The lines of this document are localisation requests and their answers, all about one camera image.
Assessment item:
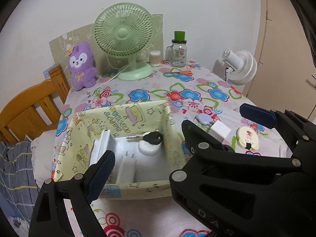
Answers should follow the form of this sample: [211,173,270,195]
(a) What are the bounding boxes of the round cream cartoon mirror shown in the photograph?
[236,126,259,150]

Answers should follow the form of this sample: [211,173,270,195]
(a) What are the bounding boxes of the white charger adapter block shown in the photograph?
[208,120,231,142]

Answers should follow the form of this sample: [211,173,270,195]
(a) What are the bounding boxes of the lilac oval pebble object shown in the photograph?
[195,113,213,126]

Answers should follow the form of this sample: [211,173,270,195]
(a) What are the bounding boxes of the white power bank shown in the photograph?
[89,130,116,166]

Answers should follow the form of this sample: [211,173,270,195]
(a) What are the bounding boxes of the white 45W charger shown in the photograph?
[116,152,137,185]

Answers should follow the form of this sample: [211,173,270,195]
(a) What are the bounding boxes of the black car key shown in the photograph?
[126,131,163,145]

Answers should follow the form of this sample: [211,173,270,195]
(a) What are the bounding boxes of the white earbuds case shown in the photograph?
[138,140,161,156]

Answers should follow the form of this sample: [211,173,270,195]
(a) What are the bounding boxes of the blue plaid bedding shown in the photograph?
[1,141,40,227]

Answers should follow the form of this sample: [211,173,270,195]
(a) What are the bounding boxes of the beige door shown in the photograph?
[244,0,315,121]

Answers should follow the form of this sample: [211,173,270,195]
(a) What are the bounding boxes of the white pillow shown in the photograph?
[31,130,56,188]

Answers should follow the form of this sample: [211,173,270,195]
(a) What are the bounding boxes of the white clip fan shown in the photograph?
[221,49,258,86]

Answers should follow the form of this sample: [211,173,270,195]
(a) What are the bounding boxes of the yellow cartoon fabric storage box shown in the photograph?
[52,101,186,199]

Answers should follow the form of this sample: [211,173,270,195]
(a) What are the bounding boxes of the floral tablecloth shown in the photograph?
[52,62,287,236]

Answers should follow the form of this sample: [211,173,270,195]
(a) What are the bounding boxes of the wooden chair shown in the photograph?
[0,65,70,144]

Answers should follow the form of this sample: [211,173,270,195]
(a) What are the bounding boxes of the glass mason jar mug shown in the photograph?
[166,39,187,67]

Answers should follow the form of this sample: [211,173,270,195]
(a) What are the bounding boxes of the purple plush toy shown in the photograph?
[68,41,97,91]

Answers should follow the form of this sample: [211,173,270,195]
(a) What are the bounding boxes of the green cup on jar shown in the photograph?
[174,31,185,42]

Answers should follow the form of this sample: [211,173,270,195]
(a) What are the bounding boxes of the cotton swab container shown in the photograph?
[149,50,162,67]

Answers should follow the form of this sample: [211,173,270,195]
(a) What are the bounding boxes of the green desk fan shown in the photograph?
[92,3,153,81]

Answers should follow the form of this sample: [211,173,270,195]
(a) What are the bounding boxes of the orange handled scissors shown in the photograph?
[172,70,193,76]

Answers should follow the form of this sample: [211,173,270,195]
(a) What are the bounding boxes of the white fan power cord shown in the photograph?
[97,63,131,86]

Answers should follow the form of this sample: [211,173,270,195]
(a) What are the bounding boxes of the beige cartoon wall sheet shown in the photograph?
[49,14,163,83]

